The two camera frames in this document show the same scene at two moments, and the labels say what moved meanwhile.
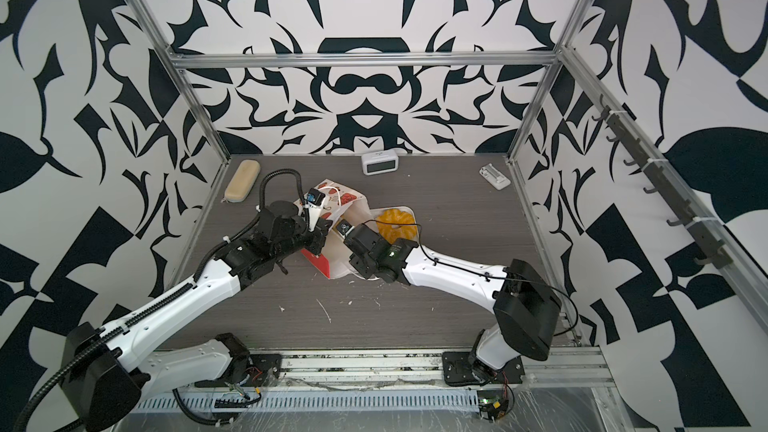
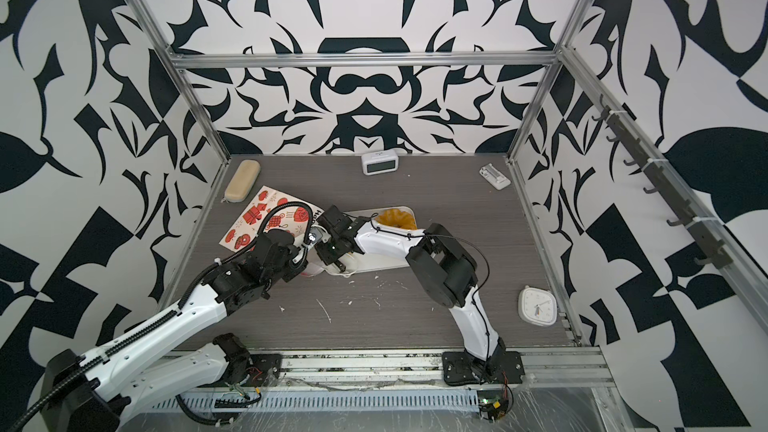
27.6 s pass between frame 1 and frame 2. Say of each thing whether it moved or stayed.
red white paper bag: moved
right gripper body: moved
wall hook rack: stayed
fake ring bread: stayed
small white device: stayed
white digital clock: stayed
